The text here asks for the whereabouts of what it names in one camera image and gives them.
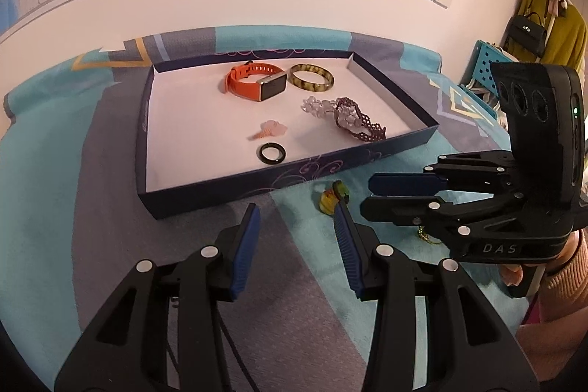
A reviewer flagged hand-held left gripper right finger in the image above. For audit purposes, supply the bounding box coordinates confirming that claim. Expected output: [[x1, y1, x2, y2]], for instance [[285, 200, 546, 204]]
[[331, 204, 540, 392]]

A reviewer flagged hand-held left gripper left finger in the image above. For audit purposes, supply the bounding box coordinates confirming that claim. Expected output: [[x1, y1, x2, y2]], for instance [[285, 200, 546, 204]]
[[54, 203, 262, 392]]

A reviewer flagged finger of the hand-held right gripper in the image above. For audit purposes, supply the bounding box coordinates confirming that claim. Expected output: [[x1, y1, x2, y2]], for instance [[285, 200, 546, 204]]
[[370, 151, 517, 195], [359, 190, 524, 237]]

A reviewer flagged gold chain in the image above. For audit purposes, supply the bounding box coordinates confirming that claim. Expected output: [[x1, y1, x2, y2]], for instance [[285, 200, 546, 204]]
[[417, 226, 442, 246]]

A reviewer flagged dark lace choker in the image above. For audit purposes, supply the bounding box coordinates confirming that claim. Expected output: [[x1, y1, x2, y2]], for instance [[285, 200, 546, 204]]
[[333, 97, 387, 142]]

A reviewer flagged black ring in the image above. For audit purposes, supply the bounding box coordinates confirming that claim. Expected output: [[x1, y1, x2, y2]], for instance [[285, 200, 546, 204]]
[[256, 143, 286, 165]]

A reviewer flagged clear crystal bead bracelet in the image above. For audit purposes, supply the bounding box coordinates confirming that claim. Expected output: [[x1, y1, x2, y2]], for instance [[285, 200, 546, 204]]
[[302, 97, 343, 120]]

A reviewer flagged dark blue shallow box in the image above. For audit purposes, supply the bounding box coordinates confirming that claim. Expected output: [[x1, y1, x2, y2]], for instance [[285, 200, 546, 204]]
[[136, 49, 441, 219]]

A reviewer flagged yellow mottled bangle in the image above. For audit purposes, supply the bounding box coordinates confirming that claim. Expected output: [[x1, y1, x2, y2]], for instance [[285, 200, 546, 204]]
[[288, 64, 334, 92]]

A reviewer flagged orange smart watch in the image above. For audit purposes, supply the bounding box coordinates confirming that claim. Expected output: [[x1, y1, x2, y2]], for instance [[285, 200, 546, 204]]
[[219, 61, 288, 102]]

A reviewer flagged person's right forearm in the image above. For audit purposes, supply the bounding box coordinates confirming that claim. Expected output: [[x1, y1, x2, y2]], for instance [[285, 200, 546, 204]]
[[514, 231, 588, 377]]

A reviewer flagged person's right hand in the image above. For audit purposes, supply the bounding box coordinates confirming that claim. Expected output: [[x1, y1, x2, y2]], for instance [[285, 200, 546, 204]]
[[500, 266, 524, 287]]

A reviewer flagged patterned cloth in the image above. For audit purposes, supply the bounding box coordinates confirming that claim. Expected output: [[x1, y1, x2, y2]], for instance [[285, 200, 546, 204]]
[[459, 80, 499, 117]]

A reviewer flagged blue perforated plastic chair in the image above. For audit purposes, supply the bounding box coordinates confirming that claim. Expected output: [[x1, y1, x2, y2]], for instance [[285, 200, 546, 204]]
[[462, 40, 524, 99]]

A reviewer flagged mustard yellow coat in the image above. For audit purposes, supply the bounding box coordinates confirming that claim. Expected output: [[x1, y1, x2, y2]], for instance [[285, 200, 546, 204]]
[[519, 0, 588, 68]]

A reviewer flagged black handbag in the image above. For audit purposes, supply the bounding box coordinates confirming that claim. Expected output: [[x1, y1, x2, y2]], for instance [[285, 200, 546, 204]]
[[505, 12, 549, 62]]

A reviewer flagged teal grey printed blanket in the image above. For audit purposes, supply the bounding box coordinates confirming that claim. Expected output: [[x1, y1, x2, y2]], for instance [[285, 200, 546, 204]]
[[0, 26, 543, 392]]

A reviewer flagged black cable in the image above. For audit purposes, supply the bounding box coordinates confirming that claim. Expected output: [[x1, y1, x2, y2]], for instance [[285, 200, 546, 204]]
[[165, 295, 258, 392]]

